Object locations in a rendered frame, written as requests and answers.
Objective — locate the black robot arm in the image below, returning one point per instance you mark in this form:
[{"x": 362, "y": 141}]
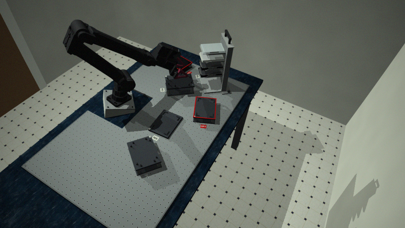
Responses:
[{"x": 80, "y": 32}]

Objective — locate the grey shelf rack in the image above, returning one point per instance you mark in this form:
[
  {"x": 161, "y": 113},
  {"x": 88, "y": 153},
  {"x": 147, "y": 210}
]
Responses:
[{"x": 216, "y": 84}]

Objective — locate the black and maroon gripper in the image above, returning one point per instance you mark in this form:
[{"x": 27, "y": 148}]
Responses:
[{"x": 172, "y": 72}]

